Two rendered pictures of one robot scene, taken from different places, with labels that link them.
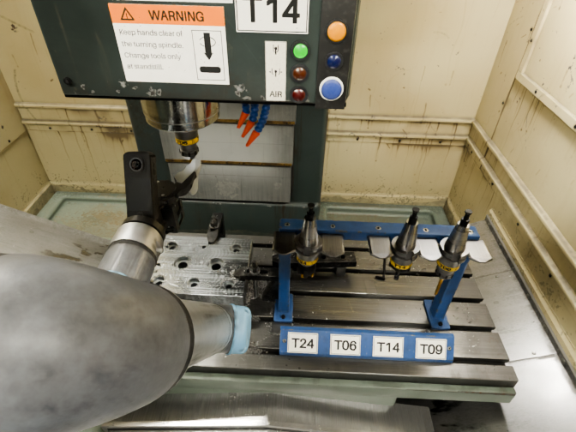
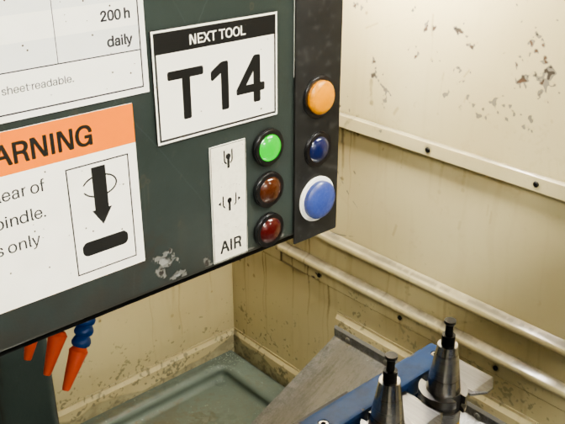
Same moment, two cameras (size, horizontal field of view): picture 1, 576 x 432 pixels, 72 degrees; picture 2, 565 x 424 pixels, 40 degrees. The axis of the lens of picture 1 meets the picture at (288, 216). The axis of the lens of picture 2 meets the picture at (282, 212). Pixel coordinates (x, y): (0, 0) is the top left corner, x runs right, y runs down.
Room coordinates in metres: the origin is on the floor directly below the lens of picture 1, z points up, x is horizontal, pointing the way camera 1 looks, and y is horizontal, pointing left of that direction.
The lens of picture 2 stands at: (0.19, 0.33, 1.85)
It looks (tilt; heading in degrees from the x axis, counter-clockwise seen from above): 25 degrees down; 317
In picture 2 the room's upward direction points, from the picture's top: straight up
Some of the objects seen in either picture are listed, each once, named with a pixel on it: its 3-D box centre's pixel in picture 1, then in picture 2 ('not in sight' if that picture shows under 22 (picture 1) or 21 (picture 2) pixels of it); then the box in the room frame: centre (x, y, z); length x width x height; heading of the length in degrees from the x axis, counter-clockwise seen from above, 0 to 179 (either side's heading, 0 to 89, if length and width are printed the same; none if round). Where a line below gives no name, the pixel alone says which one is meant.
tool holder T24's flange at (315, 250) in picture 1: (308, 244); not in sight; (0.66, -0.05, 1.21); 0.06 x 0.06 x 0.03
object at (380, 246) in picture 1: (380, 247); not in sight; (0.65, -0.21, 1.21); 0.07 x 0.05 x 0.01; 179
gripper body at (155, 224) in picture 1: (153, 215); not in sight; (0.53, 0.24, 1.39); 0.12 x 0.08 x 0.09; 179
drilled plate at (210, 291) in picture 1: (200, 268); not in sight; (0.80, 0.26, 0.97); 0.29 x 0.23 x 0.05; 89
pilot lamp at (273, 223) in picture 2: (298, 94); (270, 230); (0.57, -0.01, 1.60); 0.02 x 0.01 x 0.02; 89
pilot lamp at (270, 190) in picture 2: (299, 74); (269, 189); (0.57, -0.01, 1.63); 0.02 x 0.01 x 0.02; 89
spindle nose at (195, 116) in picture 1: (179, 88); not in sight; (0.79, 0.23, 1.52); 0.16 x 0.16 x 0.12
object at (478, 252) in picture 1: (477, 251); (467, 378); (0.65, -0.43, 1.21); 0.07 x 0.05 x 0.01; 179
